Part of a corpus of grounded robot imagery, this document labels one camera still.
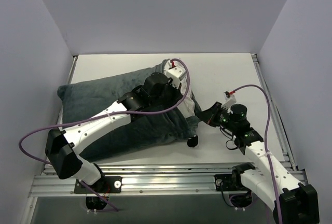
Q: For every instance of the aluminium front rail frame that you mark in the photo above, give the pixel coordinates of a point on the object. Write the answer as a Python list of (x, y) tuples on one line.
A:
[(150, 193)]

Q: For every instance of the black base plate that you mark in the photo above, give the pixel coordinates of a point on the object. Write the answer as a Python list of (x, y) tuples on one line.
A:
[(107, 184), (225, 182)]

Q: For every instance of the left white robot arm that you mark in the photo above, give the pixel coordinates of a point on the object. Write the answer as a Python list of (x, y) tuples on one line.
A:
[(63, 148)]

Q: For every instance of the zebra and grey pillowcase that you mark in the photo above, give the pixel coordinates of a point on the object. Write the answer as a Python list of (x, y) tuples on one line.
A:
[(86, 99)]

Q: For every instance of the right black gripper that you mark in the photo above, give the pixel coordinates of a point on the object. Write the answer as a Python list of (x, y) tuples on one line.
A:
[(213, 113)]

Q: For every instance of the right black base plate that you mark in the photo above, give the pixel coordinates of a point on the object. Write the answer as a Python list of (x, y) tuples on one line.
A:
[(225, 182)]

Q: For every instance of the white pillow insert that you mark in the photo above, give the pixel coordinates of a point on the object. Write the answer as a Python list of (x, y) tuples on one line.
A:
[(189, 106)]

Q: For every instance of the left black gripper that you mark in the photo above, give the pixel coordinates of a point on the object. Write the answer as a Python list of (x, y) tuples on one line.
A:
[(172, 92)]

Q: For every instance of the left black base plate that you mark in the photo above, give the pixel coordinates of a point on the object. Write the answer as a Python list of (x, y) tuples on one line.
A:
[(107, 184)]

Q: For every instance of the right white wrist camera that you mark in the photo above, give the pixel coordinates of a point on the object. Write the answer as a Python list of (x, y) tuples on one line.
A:
[(229, 100)]

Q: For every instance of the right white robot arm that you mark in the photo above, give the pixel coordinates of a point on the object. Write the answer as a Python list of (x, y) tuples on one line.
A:
[(290, 200)]

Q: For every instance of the left side aluminium rail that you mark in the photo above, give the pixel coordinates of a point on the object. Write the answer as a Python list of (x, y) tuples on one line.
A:
[(69, 79)]

